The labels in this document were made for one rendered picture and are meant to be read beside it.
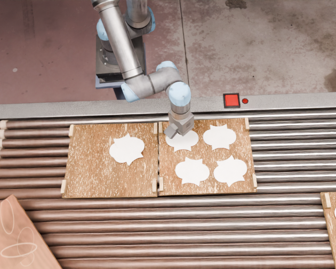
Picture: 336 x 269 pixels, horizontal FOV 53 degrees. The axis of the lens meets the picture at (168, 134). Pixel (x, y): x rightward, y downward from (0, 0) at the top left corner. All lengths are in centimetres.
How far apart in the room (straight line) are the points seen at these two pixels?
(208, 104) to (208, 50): 141
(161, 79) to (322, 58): 210
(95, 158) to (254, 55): 187
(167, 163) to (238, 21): 202
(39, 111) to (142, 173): 63
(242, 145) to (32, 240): 95
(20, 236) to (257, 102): 118
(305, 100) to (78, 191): 113
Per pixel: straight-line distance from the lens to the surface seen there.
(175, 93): 118
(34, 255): 143
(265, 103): 169
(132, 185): 149
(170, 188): 147
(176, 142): 153
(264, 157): 157
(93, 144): 160
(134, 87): 124
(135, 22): 160
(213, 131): 156
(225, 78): 286
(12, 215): 150
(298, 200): 154
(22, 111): 183
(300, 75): 300
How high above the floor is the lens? 234
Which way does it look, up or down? 64 degrees down
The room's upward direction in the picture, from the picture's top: 8 degrees counter-clockwise
